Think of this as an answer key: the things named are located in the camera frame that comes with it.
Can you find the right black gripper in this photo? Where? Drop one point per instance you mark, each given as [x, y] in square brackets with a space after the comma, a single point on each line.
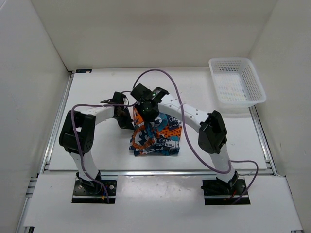
[147, 118]

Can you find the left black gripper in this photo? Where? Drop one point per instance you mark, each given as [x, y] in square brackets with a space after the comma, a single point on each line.
[127, 124]

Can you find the colourful patterned shorts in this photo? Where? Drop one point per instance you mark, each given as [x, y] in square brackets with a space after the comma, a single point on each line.
[162, 136]

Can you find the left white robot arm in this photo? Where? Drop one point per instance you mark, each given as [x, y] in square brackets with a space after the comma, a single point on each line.
[77, 137]

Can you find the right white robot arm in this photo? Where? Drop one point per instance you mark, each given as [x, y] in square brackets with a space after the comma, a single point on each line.
[209, 126]

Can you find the small black label sticker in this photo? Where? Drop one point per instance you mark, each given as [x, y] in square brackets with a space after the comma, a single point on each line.
[83, 71]

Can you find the white plastic basket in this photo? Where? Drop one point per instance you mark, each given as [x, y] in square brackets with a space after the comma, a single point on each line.
[236, 83]

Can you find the front aluminium rail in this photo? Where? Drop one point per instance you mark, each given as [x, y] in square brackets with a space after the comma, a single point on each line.
[157, 172]

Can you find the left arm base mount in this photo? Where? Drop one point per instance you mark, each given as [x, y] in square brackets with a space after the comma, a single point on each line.
[83, 193]

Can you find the right aluminium rail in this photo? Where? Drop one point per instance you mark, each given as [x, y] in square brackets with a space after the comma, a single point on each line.
[263, 141]

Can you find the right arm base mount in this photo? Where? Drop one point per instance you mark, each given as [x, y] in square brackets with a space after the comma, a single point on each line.
[214, 195]

